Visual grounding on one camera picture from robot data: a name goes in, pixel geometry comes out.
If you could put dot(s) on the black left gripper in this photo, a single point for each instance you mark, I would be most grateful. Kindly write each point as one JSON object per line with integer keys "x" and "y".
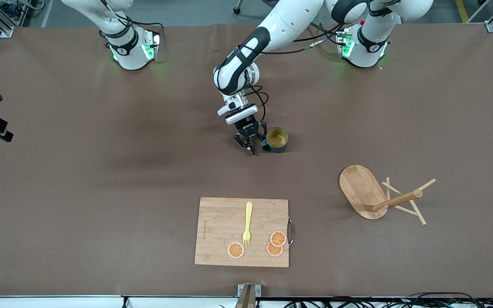
{"x": 247, "y": 126}

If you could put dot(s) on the teal cup yellow inside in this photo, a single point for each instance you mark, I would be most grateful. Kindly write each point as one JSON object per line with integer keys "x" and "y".
{"x": 278, "y": 147}

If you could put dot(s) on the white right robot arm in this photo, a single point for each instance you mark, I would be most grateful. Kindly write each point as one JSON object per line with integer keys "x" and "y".
{"x": 131, "y": 51}

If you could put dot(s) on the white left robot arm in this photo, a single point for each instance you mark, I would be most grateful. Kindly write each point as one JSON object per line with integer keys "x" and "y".
{"x": 289, "y": 21}

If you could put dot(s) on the wooden cup rack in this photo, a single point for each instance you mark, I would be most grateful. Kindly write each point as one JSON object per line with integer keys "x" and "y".
{"x": 360, "y": 190}

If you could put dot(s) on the yellow plastic fork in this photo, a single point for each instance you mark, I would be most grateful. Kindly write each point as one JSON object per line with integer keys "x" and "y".
{"x": 248, "y": 218}

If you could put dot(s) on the bamboo cutting board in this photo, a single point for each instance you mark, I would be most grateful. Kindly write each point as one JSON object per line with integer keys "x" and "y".
{"x": 221, "y": 231}

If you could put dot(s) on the orange fruit slice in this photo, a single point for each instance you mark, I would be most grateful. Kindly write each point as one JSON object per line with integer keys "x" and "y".
{"x": 278, "y": 238}
{"x": 236, "y": 250}
{"x": 272, "y": 251}

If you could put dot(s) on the office chair base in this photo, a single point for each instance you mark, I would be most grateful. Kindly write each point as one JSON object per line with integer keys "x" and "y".
{"x": 238, "y": 9}

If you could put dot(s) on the aluminium camera post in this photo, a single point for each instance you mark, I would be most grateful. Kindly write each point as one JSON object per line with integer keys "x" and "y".
{"x": 246, "y": 299}

